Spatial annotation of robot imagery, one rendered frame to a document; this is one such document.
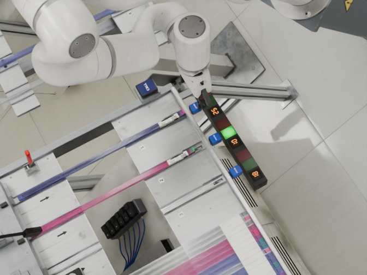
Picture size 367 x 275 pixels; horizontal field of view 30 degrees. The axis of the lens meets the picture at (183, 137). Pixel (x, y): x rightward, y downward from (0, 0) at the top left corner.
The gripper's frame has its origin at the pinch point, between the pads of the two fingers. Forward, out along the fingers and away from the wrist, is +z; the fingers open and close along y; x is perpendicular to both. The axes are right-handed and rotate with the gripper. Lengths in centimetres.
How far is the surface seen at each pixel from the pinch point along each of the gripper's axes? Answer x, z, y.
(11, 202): 56, 9, -1
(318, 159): -41, 67, -15
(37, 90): 35, 108, 85
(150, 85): 8.3, 5.6, 10.2
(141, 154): 19.4, 10.2, -4.8
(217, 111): -5.1, 11.1, -3.6
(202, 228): 15.5, 10.2, -31.3
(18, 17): 29, 53, 85
